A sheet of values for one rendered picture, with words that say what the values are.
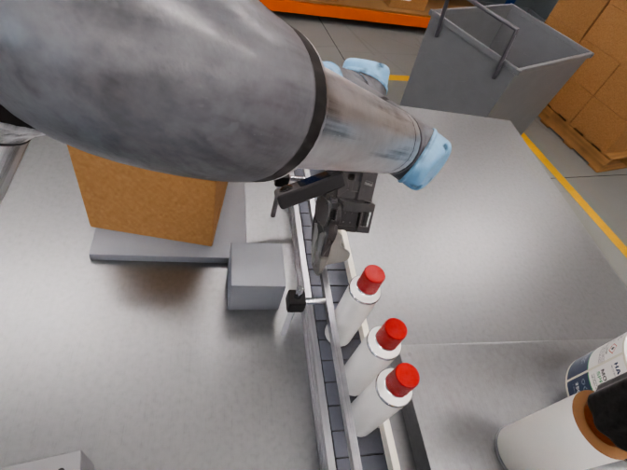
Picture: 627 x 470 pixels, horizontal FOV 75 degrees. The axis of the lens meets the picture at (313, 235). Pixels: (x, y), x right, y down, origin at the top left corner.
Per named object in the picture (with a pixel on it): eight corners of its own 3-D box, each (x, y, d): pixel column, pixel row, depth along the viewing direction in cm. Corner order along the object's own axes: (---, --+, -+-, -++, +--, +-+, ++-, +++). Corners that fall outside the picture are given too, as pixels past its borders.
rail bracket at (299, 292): (313, 339, 79) (336, 297, 66) (275, 340, 77) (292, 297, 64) (311, 324, 81) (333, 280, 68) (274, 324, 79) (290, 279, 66)
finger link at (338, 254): (346, 283, 73) (357, 235, 70) (314, 282, 71) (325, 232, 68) (341, 275, 76) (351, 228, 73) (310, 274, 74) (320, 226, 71)
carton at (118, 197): (212, 247, 84) (218, 145, 64) (90, 227, 81) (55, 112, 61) (234, 155, 104) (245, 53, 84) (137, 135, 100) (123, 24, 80)
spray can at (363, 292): (353, 347, 74) (396, 288, 59) (326, 348, 73) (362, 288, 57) (348, 321, 77) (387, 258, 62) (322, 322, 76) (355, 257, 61)
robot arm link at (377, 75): (331, 53, 61) (355, 62, 68) (318, 128, 64) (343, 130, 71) (380, 60, 57) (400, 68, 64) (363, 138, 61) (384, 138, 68)
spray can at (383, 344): (369, 396, 69) (419, 345, 54) (339, 398, 68) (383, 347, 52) (362, 366, 72) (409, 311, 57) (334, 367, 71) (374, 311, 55)
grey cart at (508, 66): (452, 108, 323) (527, -24, 252) (513, 158, 297) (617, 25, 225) (372, 131, 278) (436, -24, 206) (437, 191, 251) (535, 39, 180)
